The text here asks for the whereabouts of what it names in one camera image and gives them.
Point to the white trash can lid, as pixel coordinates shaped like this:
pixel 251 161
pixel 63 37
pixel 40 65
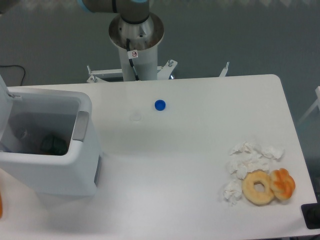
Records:
pixel 7 99

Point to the crumpled white tissue top right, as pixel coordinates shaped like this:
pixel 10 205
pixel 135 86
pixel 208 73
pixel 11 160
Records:
pixel 271 152

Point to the crumpled white tissue middle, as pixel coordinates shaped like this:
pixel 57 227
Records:
pixel 246 157

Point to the plain ring donut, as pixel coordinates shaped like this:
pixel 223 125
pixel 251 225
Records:
pixel 256 188

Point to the white trash can body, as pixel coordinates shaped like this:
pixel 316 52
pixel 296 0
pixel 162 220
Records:
pixel 64 114

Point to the white bracket behind table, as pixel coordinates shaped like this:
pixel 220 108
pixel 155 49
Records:
pixel 99 76

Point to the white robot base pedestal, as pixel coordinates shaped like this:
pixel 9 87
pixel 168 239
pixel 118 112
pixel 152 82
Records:
pixel 137 46

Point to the white frame at right edge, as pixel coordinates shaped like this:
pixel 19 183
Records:
pixel 315 105

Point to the clear plastic bottle in trash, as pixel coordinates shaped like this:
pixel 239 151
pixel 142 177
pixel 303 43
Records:
pixel 26 139

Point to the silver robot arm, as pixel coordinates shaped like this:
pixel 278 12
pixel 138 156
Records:
pixel 131 11

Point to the green bottle in trash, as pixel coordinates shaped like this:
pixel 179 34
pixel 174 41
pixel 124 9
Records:
pixel 54 145

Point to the crumpled white tissue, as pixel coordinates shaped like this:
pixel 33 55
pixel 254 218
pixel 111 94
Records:
pixel 246 157
pixel 271 152
pixel 232 192

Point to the black device at table edge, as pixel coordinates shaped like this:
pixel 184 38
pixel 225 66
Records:
pixel 311 215

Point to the crumpled white tissue bottom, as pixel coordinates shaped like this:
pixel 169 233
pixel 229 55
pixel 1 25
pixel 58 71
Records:
pixel 232 192

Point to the orange object at left edge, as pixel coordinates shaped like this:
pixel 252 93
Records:
pixel 1 206

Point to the orange twisted pastry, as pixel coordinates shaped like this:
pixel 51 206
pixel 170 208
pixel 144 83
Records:
pixel 282 184

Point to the blue bottle cap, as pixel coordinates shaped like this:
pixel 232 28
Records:
pixel 160 105

